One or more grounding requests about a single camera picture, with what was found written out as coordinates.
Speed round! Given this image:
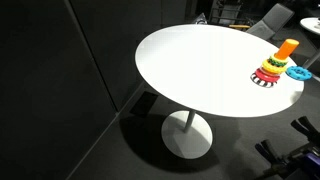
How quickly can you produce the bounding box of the red toy ring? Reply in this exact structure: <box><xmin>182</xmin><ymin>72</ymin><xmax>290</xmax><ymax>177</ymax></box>
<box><xmin>254</xmin><ymin>67</ymin><xmax>281</xmax><ymax>83</ymax></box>

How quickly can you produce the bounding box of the grey patterned object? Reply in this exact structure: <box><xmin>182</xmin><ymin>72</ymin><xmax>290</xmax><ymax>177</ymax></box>
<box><xmin>191</xmin><ymin>12</ymin><xmax>208</xmax><ymax>25</ymax></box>

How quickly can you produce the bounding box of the orange bar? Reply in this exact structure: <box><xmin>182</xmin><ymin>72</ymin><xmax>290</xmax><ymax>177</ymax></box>
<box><xmin>228</xmin><ymin>24</ymin><xmax>251</xmax><ymax>30</ymax></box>

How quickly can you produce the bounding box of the blue dotted toy ring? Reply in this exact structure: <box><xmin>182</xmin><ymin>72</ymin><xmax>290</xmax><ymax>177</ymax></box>
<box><xmin>285</xmin><ymin>65</ymin><xmax>313</xmax><ymax>82</ymax></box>

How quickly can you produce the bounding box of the white round table base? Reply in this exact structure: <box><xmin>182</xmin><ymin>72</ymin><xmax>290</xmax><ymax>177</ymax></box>
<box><xmin>161</xmin><ymin>110</ymin><xmax>214</xmax><ymax>160</ymax></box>

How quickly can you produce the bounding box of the dark metal rack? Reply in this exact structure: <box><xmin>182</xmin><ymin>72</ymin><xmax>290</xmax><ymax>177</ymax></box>
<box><xmin>209</xmin><ymin>0</ymin><xmax>248</xmax><ymax>26</ymax></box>

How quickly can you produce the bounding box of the grey metal table leg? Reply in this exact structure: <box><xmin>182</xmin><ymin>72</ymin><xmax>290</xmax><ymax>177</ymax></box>
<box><xmin>301</xmin><ymin>48</ymin><xmax>320</xmax><ymax>70</ymax></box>

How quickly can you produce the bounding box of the purple object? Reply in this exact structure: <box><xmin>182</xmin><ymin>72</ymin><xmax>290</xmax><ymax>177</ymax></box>
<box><xmin>301</xmin><ymin>152</ymin><xmax>320</xmax><ymax>178</ymax></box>

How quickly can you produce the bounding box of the white table column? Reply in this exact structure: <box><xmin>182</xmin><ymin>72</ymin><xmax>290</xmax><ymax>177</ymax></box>
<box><xmin>184</xmin><ymin>110</ymin><xmax>197</xmax><ymax>133</ymax></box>

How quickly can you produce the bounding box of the green bumpy toy ring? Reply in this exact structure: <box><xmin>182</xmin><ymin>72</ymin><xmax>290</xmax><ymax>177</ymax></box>
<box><xmin>268</xmin><ymin>53</ymin><xmax>289</xmax><ymax>67</ymax></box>

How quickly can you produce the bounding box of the grey chair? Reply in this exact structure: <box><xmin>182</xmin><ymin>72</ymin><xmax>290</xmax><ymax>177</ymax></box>
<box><xmin>246</xmin><ymin>3</ymin><xmax>296</xmax><ymax>42</ymax></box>

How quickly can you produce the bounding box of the yellow bumpy toy ring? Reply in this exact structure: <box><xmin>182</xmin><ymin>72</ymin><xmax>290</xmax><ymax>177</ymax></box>
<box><xmin>261</xmin><ymin>58</ymin><xmax>288</xmax><ymax>75</ymax></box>

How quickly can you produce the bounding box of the small white round table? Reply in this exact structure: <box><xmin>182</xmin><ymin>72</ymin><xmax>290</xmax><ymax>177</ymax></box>
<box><xmin>299</xmin><ymin>17</ymin><xmax>320</xmax><ymax>36</ymax></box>

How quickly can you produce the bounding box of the orange post ring stacking stand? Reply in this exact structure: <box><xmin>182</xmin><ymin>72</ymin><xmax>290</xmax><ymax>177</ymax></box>
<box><xmin>250</xmin><ymin>38</ymin><xmax>300</xmax><ymax>89</ymax></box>

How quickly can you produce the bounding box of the black clamp handle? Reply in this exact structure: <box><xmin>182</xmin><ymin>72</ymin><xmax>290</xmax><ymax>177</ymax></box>
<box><xmin>290</xmin><ymin>115</ymin><xmax>320</xmax><ymax>148</ymax></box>
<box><xmin>254</xmin><ymin>139</ymin><xmax>288</xmax><ymax>166</ymax></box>

